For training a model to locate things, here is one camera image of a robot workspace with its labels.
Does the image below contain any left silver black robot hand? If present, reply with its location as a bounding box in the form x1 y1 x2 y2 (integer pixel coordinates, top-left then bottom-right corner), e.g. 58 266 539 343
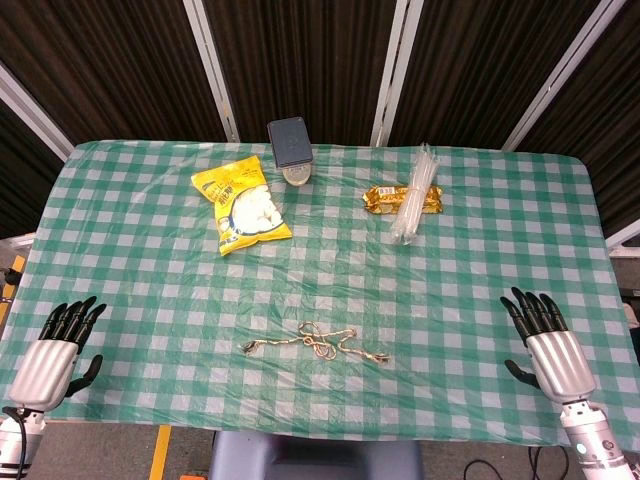
8 295 108 413

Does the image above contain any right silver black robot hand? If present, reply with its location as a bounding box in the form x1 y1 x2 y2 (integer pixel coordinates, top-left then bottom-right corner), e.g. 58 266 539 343
499 286 597 405

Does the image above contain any beige braided rope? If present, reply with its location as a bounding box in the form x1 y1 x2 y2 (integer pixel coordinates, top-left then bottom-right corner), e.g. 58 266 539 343
241 321 392 364

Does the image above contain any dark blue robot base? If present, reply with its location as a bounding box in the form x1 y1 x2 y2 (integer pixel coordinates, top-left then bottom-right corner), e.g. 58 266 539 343
207 430 425 480

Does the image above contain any clear plastic straw bundle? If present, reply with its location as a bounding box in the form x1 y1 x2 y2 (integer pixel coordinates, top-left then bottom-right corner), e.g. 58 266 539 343
390 142 441 246

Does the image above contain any gold foil snack pack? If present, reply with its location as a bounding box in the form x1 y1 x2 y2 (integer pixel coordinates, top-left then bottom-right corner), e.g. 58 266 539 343
361 184 444 215

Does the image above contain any green white checkered tablecloth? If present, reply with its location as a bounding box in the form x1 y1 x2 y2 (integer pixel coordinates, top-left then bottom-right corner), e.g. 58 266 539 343
0 139 640 455

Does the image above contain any yellow snack bag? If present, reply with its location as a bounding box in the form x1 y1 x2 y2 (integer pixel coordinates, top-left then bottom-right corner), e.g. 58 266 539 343
190 154 293 257

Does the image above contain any mayonnaise bottle with blue cap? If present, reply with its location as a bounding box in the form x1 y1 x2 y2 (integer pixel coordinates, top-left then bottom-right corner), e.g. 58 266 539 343
266 116 314 188

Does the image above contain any black cable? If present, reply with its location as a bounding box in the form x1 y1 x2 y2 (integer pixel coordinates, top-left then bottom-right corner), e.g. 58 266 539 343
462 445 571 480
1 405 29 471

